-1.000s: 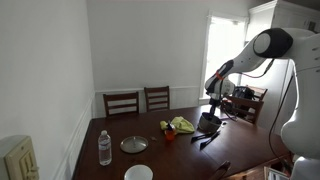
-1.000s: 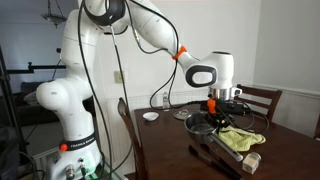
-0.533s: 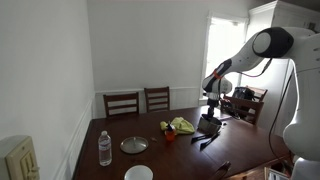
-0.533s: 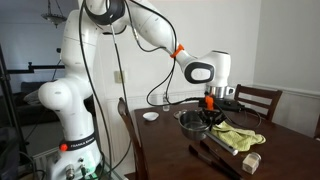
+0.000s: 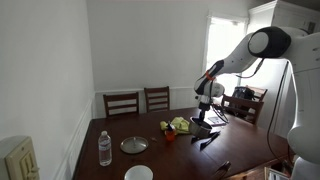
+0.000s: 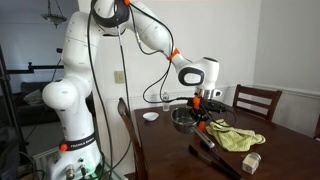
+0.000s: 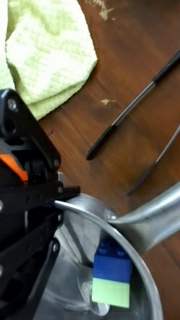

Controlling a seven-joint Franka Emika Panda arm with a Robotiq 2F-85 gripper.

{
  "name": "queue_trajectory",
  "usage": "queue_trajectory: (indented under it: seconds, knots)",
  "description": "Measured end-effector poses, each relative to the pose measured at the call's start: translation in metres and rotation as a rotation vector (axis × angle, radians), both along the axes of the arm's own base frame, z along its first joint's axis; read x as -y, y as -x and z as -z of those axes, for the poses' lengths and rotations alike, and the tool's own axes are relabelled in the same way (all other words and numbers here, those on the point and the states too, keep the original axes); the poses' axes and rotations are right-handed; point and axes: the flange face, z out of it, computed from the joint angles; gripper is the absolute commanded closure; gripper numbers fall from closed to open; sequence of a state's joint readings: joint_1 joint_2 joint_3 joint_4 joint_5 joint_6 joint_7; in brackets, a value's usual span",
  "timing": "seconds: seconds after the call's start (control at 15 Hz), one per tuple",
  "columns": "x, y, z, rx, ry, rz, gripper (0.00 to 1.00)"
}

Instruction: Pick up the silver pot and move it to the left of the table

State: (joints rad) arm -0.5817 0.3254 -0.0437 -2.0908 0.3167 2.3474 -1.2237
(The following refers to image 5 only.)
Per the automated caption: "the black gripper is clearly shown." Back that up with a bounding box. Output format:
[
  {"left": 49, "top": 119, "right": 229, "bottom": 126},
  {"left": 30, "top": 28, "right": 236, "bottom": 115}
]
[{"left": 198, "top": 95, "right": 213, "bottom": 123}]

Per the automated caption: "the round silver pot lid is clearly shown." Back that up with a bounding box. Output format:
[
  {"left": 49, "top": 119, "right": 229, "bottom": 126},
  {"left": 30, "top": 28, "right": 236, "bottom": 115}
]
[{"left": 119, "top": 135, "right": 150, "bottom": 155}]

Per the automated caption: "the small clear plastic box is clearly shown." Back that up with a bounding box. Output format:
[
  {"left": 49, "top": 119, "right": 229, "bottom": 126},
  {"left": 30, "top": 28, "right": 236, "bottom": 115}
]
[{"left": 207, "top": 115, "right": 228, "bottom": 127}]

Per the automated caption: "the long black marker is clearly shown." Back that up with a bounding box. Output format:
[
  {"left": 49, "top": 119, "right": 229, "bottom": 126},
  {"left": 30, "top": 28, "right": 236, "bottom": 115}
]
[{"left": 199, "top": 131, "right": 222, "bottom": 151}]

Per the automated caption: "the small orange cup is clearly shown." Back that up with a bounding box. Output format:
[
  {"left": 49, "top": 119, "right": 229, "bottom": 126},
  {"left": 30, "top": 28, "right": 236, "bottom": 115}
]
[{"left": 164, "top": 129, "right": 176, "bottom": 142}]

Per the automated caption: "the dark wooden dining chair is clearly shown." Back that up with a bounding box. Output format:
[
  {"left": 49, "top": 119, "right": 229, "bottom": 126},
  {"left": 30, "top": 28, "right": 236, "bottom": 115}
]
[
  {"left": 248, "top": 85, "right": 269, "bottom": 102},
  {"left": 220, "top": 94, "right": 265, "bottom": 126},
  {"left": 143, "top": 85, "right": 171, "bottom": 113},
  {"left": 211, "top": 160, "right": 232, "bottom": 180},
  {"left": 102, "top": 91, "right": 140, "bottom": 118}
]

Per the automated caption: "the black bag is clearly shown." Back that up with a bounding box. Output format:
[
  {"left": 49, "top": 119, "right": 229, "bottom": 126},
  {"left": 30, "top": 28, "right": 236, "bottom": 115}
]
[{"left": 233, "top": 85, "right": 252, "bottom": 100}]

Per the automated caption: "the bright window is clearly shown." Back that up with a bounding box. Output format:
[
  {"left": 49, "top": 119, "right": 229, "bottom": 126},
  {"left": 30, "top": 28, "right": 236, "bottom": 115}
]
[{"left": 203, "top": 11, "right": 250, "bottom": 103}]

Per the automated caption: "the white ceramic bowl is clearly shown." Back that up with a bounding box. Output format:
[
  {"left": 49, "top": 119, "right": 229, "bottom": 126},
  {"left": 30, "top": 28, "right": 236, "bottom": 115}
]
[{"left": 123, "top": 164, "right": 155, "bottom": 180}]

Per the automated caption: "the clear plastic water bottle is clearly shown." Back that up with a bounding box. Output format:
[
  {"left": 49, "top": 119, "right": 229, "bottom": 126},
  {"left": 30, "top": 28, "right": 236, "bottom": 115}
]
[{"left": 97, "top": 130, "right": 113, "bottom": 167}]

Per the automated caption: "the tall white cabinet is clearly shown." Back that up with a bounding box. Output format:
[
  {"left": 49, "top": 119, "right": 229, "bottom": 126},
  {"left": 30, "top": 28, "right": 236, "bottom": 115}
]
[{"left": 248, "top": 0, "right": 320, "bottom": 138}]

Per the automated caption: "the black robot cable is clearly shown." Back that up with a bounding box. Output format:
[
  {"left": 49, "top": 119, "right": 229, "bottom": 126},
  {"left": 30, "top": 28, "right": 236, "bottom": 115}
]
[{"left": 211, "top": 58, "right": 296, "bottom": 164}]

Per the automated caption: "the beige wall light switch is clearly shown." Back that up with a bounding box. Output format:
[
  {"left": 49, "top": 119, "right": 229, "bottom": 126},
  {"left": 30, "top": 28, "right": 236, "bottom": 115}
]
[{"left": 0, "top": 134, "right": 41, "bottom": 180}]

